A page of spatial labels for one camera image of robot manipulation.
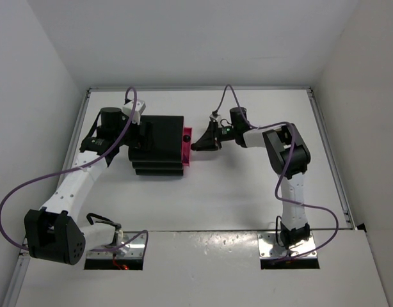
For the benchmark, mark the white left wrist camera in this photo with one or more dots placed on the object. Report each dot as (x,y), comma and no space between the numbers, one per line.
(133,110)

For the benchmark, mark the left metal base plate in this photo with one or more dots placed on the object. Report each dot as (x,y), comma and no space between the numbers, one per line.
(129,246)

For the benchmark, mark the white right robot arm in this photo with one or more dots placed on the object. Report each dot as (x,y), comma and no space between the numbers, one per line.
(288,156)

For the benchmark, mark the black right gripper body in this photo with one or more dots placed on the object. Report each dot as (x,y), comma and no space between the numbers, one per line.
(225,133)

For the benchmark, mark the black drawer cabinet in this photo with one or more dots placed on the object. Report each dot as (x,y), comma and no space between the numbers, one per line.
(165,157)

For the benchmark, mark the pink drawer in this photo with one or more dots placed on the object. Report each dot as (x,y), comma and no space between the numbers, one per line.
(186,146)

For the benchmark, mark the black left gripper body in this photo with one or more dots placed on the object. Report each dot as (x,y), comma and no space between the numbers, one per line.
(131,136)

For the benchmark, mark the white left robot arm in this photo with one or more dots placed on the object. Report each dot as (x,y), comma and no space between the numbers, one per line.
(52,232)

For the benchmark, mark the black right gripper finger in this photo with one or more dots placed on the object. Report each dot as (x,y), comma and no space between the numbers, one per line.
(208,138)
(204,147)

